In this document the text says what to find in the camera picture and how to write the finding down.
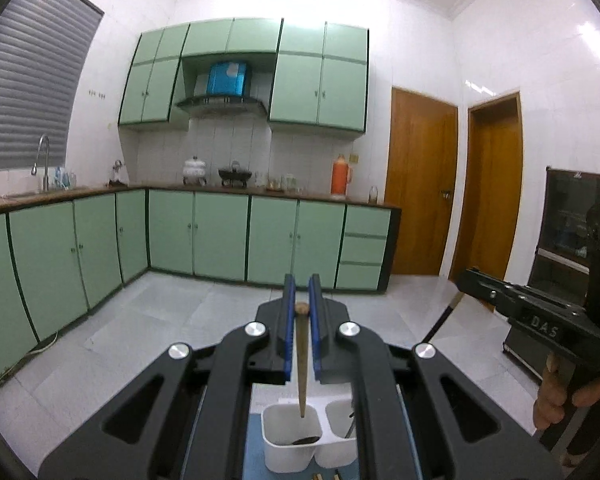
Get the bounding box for grey window blind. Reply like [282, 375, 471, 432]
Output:
[0, 0, 105, 172]

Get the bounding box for chrome sink faucet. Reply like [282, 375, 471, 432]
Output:
[31, 133, 52, 192]

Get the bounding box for range hood with blue film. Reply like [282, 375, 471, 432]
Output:
[175, 61, 269, 119]

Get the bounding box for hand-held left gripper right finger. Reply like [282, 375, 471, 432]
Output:
[309, 274, 564, 480]

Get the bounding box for white lidded pot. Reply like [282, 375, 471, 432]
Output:
[183, 155, 209, 186]

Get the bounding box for short green wall cabinet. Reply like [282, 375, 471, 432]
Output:
[181, 17, 284, 57]

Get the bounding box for black glass-front cabinet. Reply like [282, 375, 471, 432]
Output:
[502, 165, 600, 387]

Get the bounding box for closed wooden door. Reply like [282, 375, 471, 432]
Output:
[383, 86, 460, 277]

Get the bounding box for tray of drinking glasses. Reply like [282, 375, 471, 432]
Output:
[254, 172, 302, 195]

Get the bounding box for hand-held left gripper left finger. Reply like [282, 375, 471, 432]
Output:
[37, 274, 296, 480]

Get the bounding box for wooden door in recess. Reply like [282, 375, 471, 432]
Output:
[449, 90, 524, 287]

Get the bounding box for orange thermos flask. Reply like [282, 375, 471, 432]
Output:
[330, 152, 354, 197]

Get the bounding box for person's right hand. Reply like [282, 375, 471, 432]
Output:
[532, 354, 600, 432]

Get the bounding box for green base cabinets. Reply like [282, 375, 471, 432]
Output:
[0, 189, 400, 397]

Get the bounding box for blue table mat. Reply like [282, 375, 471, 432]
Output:
[242, 407, 363, 480]

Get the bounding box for white double utensil holder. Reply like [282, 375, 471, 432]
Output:
[261, 396, 359, 474]

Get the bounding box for white floor cable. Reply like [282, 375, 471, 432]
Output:
[0, 329, 62, 382]

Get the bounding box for brown kitchen countertop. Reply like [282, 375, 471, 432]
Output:
[0, 184, 402, 219]

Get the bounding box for black wok on stove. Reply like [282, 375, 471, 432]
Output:
[217, 160, 254, 189]

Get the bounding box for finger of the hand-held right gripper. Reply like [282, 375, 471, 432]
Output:
[469, 266, 527, 292]
[455, 271, 520, 317]

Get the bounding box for plain wooden chopstick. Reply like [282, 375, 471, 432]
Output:
[293, 303, 312, 419]

